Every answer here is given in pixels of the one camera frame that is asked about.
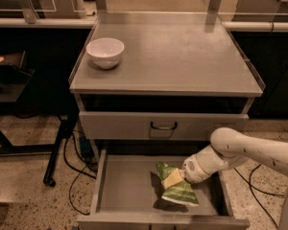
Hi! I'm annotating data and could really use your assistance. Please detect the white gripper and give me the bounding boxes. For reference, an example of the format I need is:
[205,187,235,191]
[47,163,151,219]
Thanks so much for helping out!
[162,154,210,189]

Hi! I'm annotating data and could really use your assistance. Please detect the green jalapeno chip bag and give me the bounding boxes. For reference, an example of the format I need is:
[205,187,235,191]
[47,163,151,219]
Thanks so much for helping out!
[156,161,199,207]

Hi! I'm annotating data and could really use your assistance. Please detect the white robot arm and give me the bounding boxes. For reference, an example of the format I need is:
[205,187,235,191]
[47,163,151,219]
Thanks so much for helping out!
[156,127,288,230]

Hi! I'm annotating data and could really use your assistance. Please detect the open middle grey drawer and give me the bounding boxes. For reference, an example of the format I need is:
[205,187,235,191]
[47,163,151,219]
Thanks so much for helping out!
[78,150,250,230]

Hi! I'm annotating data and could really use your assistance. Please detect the closed top grey drawer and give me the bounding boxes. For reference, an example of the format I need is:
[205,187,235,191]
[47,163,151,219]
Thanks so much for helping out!
[79,111,249,141]

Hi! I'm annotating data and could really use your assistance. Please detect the grey drawer cabinet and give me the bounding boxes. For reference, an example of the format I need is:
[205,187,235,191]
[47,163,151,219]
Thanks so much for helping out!
[68,11,267,230]

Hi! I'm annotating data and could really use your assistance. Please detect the white ceramic bowl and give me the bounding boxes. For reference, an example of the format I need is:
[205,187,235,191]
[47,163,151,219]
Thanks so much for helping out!
[85,37,125,69]

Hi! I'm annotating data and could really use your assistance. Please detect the black side table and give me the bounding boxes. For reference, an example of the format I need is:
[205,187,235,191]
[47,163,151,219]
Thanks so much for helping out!
[0,52,78,187]

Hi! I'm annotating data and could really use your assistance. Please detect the black drawer handle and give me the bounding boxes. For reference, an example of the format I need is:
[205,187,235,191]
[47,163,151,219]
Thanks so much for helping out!
[150,122,178,131]

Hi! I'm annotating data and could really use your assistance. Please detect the black floor cable right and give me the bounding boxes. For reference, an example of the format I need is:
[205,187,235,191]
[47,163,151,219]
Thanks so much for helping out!
[233,163,287,230]

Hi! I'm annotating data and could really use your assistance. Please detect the black floor cable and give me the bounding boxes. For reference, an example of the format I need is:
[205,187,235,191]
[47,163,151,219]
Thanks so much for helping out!
[233,163,287,230]
[62,129,99,217]

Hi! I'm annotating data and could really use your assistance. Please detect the black floor cable left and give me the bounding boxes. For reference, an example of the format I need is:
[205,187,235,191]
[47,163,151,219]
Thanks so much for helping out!
[62,129,99,217]

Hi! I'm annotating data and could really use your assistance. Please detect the white rail bar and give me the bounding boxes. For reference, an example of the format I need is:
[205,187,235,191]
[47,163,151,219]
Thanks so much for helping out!
[0,17,96,29]

